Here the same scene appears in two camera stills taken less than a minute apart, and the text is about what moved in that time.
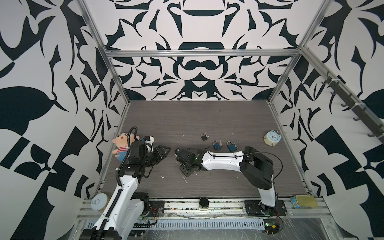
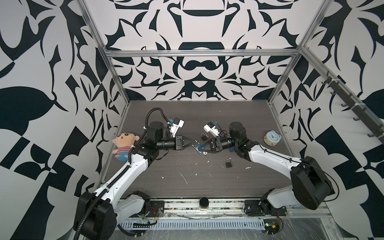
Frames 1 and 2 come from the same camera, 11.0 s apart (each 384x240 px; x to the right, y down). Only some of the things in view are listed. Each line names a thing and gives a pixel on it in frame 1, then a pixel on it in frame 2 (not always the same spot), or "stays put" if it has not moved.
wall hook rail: (376, 127) stays put
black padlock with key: (204, 136) stays put
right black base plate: (255, 208) stays put
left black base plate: (153, 208) stays put
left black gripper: (158, 156) → (179, 142)
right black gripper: (186, 173) → (216, 144)
